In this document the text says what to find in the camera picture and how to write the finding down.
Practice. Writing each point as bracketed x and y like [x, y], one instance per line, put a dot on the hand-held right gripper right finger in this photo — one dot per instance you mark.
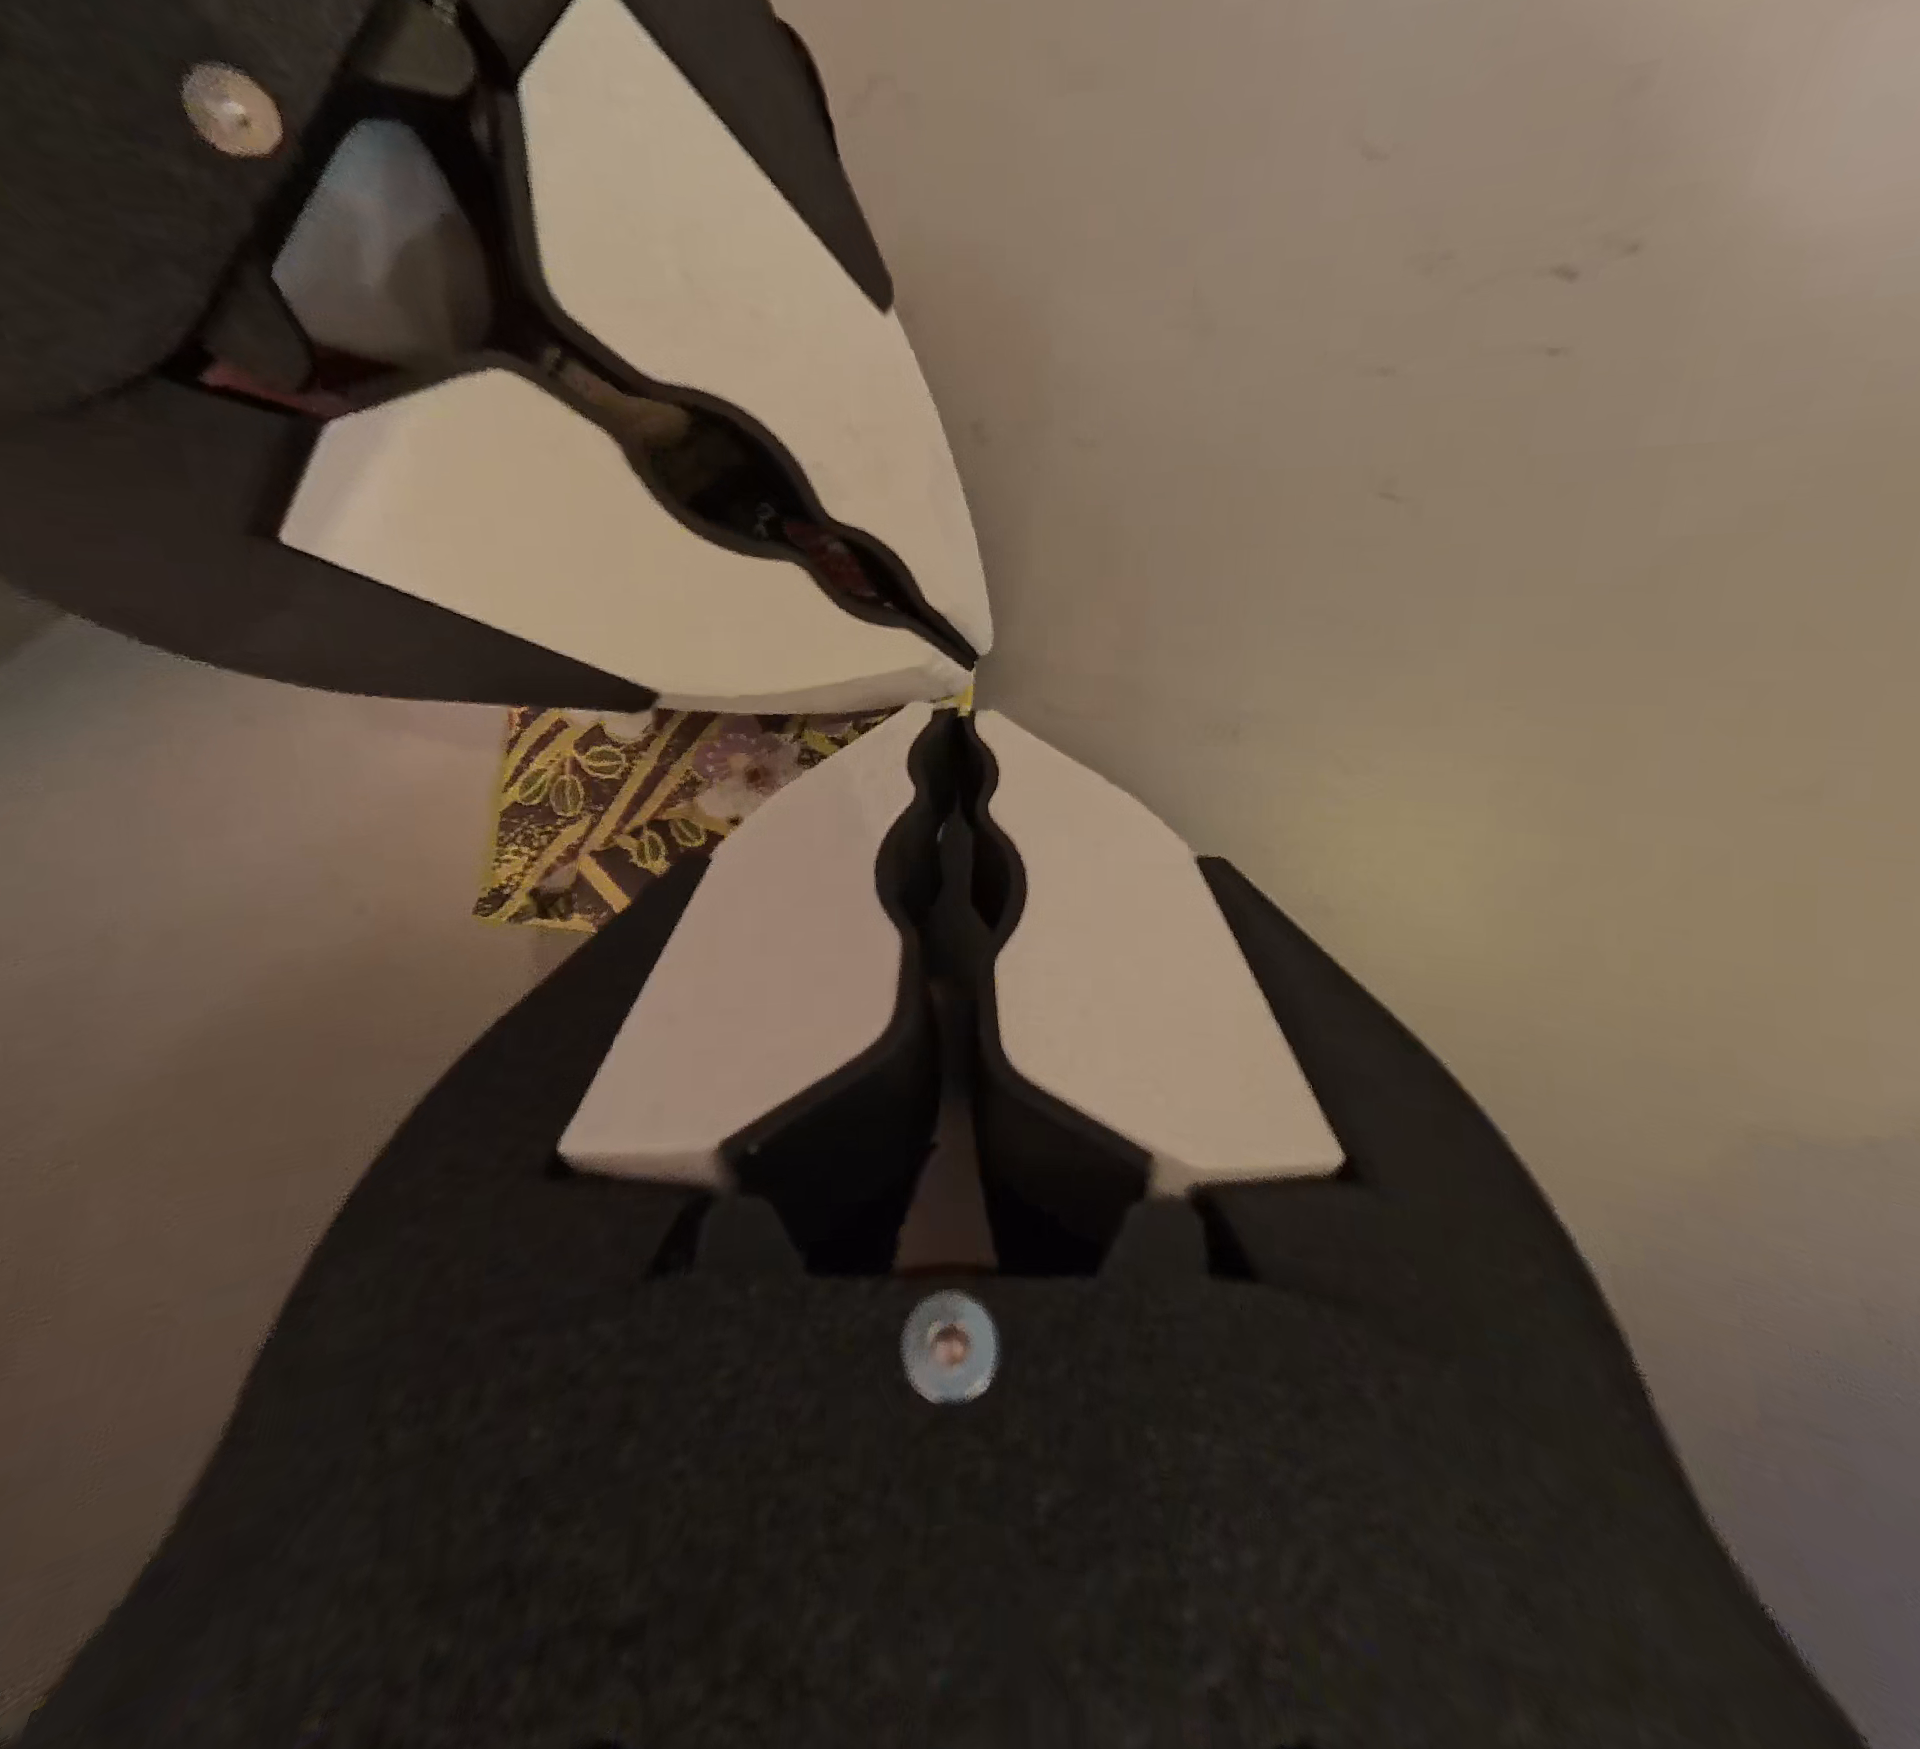
[1155, 1016]

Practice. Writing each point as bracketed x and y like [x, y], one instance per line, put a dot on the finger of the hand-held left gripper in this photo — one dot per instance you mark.
[721, 266]
[525, 536]

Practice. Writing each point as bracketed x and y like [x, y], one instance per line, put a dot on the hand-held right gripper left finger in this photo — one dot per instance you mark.
[765, 1016]

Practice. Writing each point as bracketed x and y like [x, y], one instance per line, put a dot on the green floral origami paper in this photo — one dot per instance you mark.
[601, 806]

